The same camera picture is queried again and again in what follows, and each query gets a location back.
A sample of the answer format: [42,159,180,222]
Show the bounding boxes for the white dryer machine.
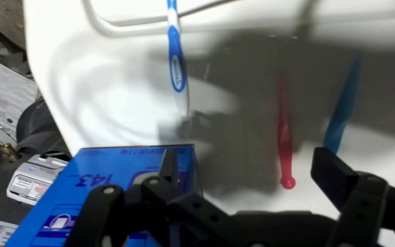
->
[24,0,395,213]

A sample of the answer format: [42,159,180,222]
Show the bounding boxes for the blue cardboard box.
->
[6,143,197,247]

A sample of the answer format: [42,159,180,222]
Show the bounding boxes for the pink toothbrush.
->
[277,69,297,189]

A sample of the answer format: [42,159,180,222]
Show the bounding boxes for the blue and white toothbrush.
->
[166,0,190,115]

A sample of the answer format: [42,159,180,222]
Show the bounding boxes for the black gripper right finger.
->
[310,146,395,247]

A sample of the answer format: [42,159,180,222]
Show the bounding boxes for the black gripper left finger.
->
[65,148,235,247]

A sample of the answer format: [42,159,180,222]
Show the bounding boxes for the left grey water heater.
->
[0,64,61,247]

